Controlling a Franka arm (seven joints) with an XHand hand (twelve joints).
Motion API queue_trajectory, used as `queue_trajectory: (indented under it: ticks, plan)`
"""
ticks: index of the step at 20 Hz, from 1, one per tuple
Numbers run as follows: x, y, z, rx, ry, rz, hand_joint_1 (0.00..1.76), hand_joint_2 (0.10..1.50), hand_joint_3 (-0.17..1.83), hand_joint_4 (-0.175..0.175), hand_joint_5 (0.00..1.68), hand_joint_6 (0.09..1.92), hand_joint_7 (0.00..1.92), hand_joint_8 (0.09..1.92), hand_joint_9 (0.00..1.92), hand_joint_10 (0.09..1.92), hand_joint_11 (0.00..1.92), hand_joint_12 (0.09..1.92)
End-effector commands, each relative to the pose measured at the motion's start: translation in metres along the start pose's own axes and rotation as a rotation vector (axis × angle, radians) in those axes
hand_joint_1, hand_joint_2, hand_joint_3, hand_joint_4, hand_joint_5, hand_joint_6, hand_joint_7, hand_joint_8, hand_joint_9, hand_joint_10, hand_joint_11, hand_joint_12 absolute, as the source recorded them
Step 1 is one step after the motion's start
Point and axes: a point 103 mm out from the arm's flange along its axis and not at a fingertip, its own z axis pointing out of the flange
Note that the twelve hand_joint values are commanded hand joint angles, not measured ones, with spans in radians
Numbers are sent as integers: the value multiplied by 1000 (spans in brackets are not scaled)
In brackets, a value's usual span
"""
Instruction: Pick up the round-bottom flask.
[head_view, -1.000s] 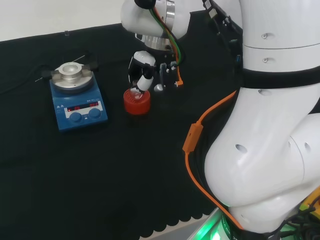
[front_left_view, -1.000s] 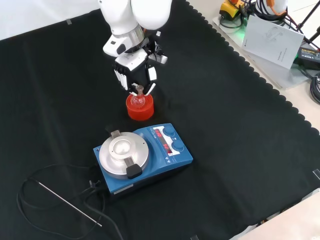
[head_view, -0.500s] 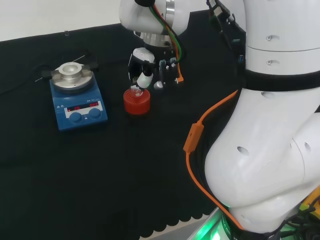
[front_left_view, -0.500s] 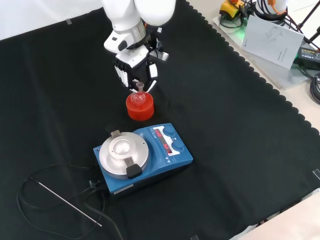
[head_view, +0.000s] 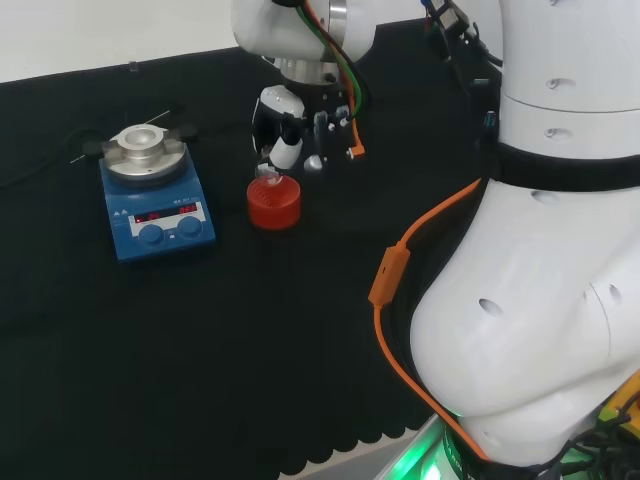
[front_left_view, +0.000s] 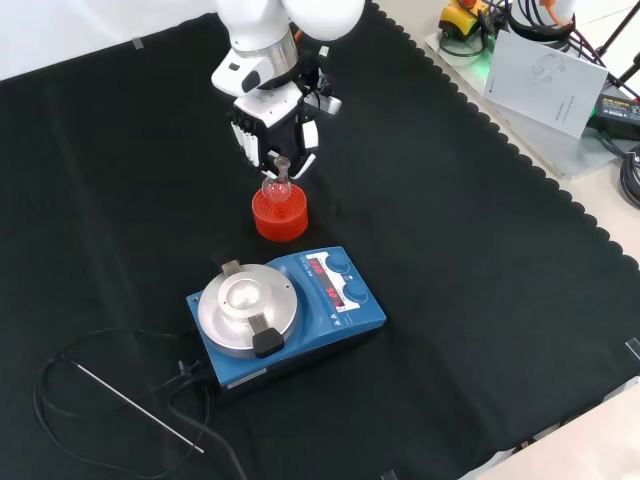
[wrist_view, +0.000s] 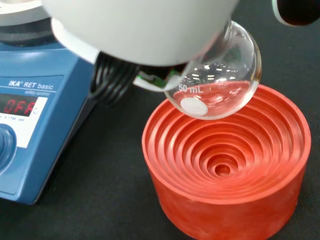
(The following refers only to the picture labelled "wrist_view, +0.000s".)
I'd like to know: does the orange ribbed flask stand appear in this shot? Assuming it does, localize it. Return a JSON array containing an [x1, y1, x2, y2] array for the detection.
[[141, 84, 312, 240]]

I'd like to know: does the blue-base heater with steel plate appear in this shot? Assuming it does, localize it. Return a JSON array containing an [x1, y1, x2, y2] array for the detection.
[[0, 0, 101, 206]]

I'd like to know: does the black cloth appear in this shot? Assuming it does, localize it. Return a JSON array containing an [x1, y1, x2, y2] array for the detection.
[[0, 0, 320, 240]]

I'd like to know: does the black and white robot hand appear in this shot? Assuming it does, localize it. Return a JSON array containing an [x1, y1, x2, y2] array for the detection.
[[41, 0, 320, 106]]

